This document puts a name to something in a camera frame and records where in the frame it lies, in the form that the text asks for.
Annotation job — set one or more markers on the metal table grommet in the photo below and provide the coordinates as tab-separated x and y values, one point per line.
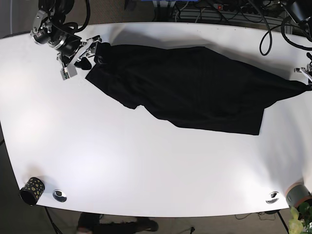
59	196
273	197

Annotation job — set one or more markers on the right metal table grommet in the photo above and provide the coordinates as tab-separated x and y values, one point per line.
273	197

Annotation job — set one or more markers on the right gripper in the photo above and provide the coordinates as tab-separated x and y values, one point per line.
93	47

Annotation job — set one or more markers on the left metal table grommet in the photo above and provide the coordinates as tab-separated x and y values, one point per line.
59	196

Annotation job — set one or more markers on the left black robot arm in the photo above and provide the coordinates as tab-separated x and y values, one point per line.
300	11

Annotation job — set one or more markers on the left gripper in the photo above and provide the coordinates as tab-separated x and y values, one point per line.
307	72

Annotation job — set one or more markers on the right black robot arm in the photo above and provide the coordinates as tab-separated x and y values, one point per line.
49	27

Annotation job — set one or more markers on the black floral cup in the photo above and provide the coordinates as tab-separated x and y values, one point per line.
32	191

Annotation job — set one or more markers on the grey plant pot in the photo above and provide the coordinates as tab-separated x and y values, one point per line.
297	194

